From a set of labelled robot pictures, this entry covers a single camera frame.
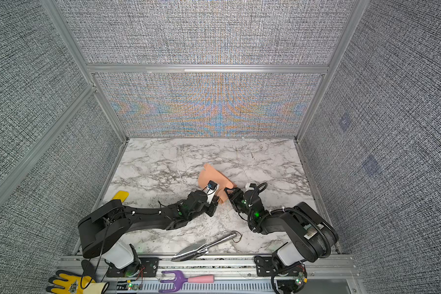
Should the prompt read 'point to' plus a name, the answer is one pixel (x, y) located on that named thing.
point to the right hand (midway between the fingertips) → (224, 188)
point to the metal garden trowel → (196, 248)
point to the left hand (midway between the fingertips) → (222, 198)
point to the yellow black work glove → (71, 283)
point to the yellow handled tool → (121, 195)
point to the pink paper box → (209, 173)
